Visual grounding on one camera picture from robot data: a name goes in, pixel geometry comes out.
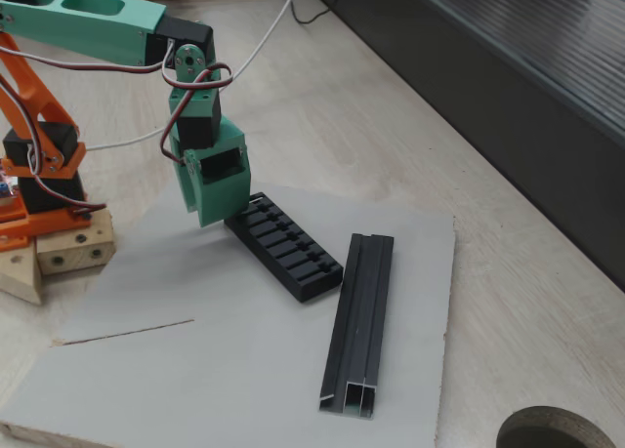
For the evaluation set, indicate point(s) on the green gripper with servo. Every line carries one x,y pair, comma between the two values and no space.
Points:
221,194

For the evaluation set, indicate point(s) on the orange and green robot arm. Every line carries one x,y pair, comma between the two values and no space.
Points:
97,33

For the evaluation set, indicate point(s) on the black slotted rack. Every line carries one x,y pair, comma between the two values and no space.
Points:
293,262

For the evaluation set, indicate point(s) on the wooden base plank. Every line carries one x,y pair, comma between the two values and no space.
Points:
19,277

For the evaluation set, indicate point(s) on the wooden block with screw holes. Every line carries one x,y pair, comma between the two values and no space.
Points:
73,257

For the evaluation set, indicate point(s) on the grey painted wooden board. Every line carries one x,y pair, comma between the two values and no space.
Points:
195,370

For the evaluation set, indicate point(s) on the red controller circuit board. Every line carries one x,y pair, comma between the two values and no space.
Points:
6,187

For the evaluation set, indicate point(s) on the black aluminium profile rail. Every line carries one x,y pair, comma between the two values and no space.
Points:
361,321

